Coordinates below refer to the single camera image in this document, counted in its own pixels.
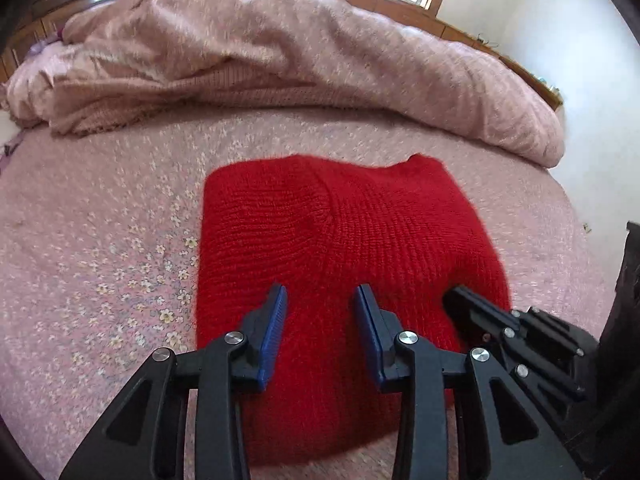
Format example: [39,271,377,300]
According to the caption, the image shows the purple cloth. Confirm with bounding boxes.
[27,34,65,59]

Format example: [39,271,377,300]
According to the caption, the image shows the pink floral bed sheet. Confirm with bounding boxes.
[0,109,628,480]

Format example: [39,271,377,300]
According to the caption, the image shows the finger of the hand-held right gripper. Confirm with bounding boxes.
[442,286,587,403]

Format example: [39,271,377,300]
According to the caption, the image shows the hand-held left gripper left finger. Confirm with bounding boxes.
[59,284,289,480]

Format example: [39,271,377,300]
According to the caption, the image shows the pink floral duvet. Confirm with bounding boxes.
[0,0,567,168]

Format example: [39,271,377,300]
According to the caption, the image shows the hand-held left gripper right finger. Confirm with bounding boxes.
[354,284,584,480]

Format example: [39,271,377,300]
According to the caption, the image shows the red knit cardigan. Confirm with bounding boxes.
[195,154,513,468]

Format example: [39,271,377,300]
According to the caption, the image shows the wooden window ledge cabinet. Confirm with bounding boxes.
[245,0,563,111]

